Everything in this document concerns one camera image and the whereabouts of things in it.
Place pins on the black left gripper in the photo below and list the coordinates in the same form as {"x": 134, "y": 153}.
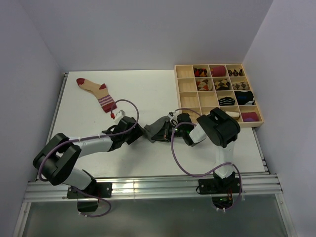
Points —
{"x": 138, "y": 131}

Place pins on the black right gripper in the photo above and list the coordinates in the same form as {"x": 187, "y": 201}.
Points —
{"x": 164, "y": 135}

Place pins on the tan orange argyle sock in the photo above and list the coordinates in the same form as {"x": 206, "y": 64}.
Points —
{"x": 204, "y": 84}

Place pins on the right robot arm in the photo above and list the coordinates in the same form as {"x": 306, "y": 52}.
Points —
{"x": 220, "y": 128}

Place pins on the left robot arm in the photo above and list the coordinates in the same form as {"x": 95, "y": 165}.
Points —
{"x": 56, "y": 161}

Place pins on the tan sock with purple stripes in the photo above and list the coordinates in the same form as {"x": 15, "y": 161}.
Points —
{"x": 101, "y": 93}

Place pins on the wooden compartment tray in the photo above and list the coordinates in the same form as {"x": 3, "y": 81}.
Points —
{"x": 204, "y": 101}

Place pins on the black white striped rolled sock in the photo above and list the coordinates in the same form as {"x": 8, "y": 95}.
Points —
{"x": 226, "y": 101}

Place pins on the beige rolled sock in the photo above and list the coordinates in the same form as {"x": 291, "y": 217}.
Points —
{"x": 234, "y": 115}

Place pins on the red orange argyle rolled sock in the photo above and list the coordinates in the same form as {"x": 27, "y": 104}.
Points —
{"x": 200, "y": 72}

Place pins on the brown tan argyle rolled sock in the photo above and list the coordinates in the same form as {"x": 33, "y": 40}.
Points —
{"x": 222, "y": 85}

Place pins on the magenta purple rolled sock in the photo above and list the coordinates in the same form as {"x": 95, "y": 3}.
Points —
{"x": 249, "y": 117}

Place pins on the black blue rolled sock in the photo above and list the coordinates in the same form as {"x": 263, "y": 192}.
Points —
{"x": 244, "y": 98}

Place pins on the crimson rolled sock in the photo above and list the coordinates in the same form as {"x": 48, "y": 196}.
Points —
{"x": 219, "y": 71}

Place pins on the grey brown argyle rolled sock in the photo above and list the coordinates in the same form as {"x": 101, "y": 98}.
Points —
{"x": 240, "y": 86}

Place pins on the brown white argyle rolled sock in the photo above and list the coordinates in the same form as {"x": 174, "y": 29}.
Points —
{"x": 235, "y": 72}

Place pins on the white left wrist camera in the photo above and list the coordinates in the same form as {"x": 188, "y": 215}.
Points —
{"x": 118, "y": 116}

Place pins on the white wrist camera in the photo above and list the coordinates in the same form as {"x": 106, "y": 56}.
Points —
{"x": 171, "y": 118}
{"x": 118, "y": 116}

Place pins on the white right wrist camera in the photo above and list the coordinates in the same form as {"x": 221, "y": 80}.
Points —
{"x": 171, "y": 118}

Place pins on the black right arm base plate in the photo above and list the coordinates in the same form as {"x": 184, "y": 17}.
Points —
{"x": 221, "y": 190}

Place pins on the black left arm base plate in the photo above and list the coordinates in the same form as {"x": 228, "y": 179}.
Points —
{"x": 91, "y": 198}

